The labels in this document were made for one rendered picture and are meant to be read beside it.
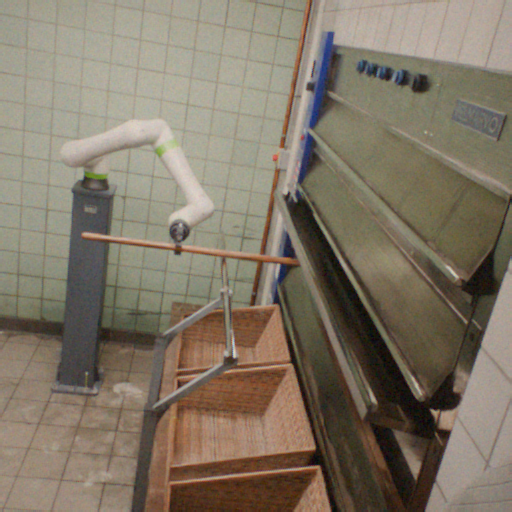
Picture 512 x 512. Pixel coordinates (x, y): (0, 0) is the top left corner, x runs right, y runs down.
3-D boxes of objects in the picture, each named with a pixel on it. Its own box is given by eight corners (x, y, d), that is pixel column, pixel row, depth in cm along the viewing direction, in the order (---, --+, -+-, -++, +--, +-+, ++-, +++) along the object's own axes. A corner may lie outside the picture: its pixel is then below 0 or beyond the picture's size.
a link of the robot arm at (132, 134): (50, 145, 300) (131, 116, 272) (75, 143, 314) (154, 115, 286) (58, 171, 302) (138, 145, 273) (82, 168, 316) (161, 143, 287)
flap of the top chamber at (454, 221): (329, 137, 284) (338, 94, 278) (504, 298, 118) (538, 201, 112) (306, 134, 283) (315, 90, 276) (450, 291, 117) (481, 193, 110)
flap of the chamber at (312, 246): (272, 195, 292) (311, 208, 296) (361, 421, 126) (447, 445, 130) (274, 190, 292) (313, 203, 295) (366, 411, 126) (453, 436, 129)
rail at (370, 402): (274, 190, 292) (278, 191, 292) (366, 411, 126) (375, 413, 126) (276, 186, 291) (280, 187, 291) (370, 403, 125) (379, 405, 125)
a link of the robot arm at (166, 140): (134, 129, 293) (150, 114, 287) (151, 128, 304) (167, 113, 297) (153, 161, 292) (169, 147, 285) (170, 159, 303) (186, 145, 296)
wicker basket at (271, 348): (270, 351, 319) (280, 303, 310) (280, 415, 267) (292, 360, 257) (177, 339, 314) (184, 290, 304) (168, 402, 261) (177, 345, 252)
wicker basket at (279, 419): (281, 417, 265) (294, 362, 256) (302, 516, 213) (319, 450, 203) (169, 407, 259) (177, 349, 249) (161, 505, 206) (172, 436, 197)
